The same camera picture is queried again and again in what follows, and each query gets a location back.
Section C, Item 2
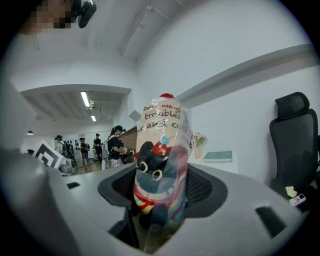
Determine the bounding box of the teal hardcover book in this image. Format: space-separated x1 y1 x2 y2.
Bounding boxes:
203 150 233 163

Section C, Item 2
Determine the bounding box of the black head-worn camera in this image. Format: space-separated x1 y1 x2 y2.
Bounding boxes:
72 0 98 29

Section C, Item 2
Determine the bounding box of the black office chair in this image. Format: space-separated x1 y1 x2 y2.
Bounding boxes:
269 91 320 213

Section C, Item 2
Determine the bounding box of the yellow sticky note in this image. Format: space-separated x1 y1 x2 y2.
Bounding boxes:
284 186 298 198

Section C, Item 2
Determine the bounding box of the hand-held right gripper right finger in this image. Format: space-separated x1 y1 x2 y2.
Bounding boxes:
159 163 309 256

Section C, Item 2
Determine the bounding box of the white table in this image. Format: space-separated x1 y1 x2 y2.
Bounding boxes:
186 156 240 175

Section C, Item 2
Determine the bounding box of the person's head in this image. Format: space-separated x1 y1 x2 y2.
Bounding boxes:
19 0 76 35

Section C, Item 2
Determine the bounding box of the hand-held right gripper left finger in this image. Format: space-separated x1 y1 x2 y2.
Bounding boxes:
48 163 151 256

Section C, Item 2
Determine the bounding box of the white phone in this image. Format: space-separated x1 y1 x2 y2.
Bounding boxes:
289 193 307 207

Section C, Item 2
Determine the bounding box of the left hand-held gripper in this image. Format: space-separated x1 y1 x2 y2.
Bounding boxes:
32 139 78 176

